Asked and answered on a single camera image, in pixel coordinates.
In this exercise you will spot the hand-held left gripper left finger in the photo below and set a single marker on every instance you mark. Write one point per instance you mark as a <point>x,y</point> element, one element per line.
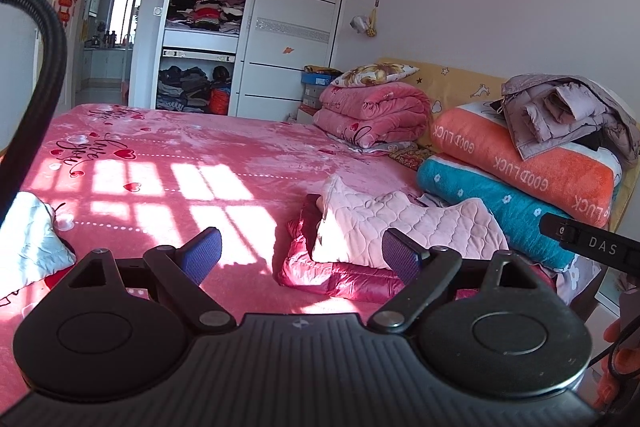
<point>202,252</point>

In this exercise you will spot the pink heart print bed blanket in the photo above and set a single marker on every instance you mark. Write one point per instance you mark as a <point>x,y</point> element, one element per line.
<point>200,147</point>

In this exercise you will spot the floral pillow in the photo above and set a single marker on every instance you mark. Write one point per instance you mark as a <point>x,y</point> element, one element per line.
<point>375,74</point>

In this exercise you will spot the pile of colourful folded clothes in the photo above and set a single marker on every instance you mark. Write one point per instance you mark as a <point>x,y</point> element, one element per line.
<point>210,7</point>

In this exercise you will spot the wall lamp with yellow tassel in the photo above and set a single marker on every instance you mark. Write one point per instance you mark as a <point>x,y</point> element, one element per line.
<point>360,23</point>

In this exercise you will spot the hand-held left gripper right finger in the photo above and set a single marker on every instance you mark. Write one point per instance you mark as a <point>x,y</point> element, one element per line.
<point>400,254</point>

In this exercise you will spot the light blue down jacket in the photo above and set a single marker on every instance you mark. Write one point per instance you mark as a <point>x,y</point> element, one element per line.
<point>30,242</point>

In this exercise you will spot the teal flower bolster pillow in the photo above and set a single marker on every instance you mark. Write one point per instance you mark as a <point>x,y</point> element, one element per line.
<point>500,202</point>

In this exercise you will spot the patterned bed sheet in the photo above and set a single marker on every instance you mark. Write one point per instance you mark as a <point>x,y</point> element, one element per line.
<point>410,157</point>

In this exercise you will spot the white room door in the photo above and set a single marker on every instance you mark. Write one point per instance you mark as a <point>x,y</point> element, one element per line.
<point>75,72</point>

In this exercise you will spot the yellow printed headboard cover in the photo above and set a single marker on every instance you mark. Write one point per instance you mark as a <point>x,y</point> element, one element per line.
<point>460,82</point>

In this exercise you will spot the pile of dark clothes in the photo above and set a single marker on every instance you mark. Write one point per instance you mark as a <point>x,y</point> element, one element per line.
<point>185,87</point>

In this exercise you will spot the red down jacket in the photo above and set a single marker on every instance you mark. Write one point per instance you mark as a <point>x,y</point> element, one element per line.
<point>320,277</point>

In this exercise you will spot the person's right hand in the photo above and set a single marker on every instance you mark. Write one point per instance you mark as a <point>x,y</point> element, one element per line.
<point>627,362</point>

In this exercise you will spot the orange bolster pillow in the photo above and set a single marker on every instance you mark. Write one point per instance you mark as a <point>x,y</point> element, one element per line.
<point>525,162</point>

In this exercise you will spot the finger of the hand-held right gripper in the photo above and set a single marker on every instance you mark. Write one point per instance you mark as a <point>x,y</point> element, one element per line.
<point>590,243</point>

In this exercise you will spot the mauve padded jacket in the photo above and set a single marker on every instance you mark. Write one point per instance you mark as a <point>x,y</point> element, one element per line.
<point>565,107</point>

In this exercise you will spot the white kitchen cabinet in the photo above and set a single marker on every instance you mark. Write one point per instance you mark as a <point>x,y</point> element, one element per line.
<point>105,64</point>

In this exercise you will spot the folded pink quilt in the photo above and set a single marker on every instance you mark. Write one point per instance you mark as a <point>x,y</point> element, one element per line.
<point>370,112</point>

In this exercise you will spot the stack of shoe boxes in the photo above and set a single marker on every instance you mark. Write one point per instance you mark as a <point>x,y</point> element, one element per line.
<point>315,92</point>

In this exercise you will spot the pink quilted garment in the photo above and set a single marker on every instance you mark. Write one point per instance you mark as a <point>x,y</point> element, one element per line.
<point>400,217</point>

